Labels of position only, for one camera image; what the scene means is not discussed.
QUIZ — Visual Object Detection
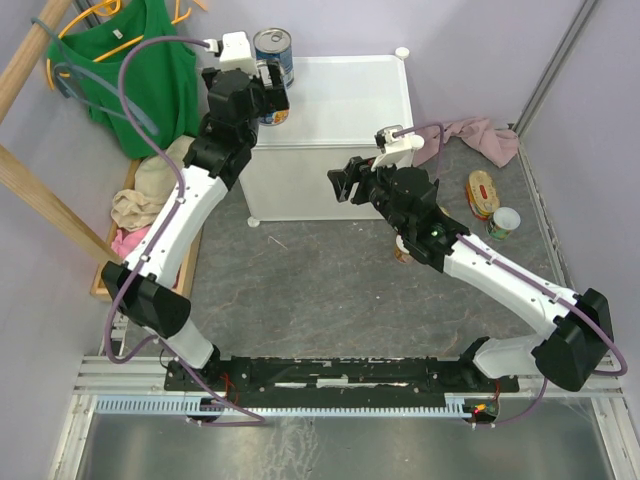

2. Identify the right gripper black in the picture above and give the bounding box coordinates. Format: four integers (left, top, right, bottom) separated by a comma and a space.
326, 152, 410, 237

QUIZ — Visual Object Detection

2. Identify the blue can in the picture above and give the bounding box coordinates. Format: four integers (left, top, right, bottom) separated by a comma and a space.
253, 27, 294, 88
258, 109, 290, 126

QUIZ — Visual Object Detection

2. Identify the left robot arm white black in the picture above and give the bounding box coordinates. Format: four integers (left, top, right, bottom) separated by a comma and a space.
102, 60, 289, 390

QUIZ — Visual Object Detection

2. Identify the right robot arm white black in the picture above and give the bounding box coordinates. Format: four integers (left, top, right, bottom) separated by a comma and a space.
327, 157, 614, 392

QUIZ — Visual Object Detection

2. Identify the white cube cabinet counter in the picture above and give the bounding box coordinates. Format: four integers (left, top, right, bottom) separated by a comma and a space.
240, 55, 413, 227

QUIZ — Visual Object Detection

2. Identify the orange can white lid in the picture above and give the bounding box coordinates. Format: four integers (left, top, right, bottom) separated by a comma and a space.
394, 235, 414, 264

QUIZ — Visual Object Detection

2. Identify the green tank top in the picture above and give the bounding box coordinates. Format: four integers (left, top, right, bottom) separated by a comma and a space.
45, 0, 199, 161

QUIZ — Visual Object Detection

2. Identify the oval gold tin right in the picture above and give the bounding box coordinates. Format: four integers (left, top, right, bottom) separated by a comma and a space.
465, 170, 501, 220

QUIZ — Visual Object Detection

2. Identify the beige cloth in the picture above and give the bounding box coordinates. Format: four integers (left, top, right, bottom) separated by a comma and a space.
111, 155, 177, 232

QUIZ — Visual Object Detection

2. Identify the grey blue clothes hanger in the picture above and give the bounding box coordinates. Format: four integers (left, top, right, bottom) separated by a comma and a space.
29, 17, 161, 136

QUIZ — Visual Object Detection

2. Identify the mauve cloth on floor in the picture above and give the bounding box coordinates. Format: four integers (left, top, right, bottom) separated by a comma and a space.
413, 117, 520, 168

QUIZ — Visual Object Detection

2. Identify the green can white lid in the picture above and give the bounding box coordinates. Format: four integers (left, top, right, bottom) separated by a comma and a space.
486, 207, 521, 240

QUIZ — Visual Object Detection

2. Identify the orange clothes hanger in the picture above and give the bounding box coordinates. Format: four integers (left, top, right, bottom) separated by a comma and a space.
46, 1, 192, 90

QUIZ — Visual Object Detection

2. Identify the pink cloth in tray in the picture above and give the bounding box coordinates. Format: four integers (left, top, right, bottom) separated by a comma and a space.
111, 225, 150, 258

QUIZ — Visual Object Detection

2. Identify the wooden rack pole upper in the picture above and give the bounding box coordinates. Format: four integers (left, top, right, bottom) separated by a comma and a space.
1, 0, 71, 121

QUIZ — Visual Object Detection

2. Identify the wooden rack pole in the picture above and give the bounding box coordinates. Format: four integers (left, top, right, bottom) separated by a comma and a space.
1, 0, 71, 121
1, 146, 121, 263

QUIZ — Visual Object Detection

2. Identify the wooden tray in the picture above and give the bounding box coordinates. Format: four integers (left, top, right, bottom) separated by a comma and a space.
90, 159, 202, 302

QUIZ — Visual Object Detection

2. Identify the wooden rack pole lower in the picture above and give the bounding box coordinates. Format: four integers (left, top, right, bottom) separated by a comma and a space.
1, 146, 121, 263

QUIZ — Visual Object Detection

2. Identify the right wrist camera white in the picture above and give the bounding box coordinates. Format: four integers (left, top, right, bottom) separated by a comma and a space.
374, 125, 424, 168

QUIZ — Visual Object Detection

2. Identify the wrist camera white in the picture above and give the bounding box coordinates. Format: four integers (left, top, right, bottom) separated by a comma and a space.
204, 31, 256, 72
374, 125, 424, 168

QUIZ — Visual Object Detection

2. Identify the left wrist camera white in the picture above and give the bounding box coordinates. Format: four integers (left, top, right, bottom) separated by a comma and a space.
204, 31, 256, 72

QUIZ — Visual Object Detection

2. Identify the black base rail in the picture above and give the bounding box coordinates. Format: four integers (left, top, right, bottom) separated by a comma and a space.
164, 357, 519, 408

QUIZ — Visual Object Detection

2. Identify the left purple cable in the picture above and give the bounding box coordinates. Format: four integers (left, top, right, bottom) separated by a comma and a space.
105, 37, 269, 429

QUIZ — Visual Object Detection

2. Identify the aluminium frame post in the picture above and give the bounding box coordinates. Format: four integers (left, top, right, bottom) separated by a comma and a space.
513, 0, 601, 138

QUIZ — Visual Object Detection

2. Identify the white cable duct comb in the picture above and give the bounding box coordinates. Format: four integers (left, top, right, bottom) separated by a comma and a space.
94, 394, 471, 419

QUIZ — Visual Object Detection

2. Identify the aluminium floor rail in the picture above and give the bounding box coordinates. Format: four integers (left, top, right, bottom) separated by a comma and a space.
73, 348, 622, 408

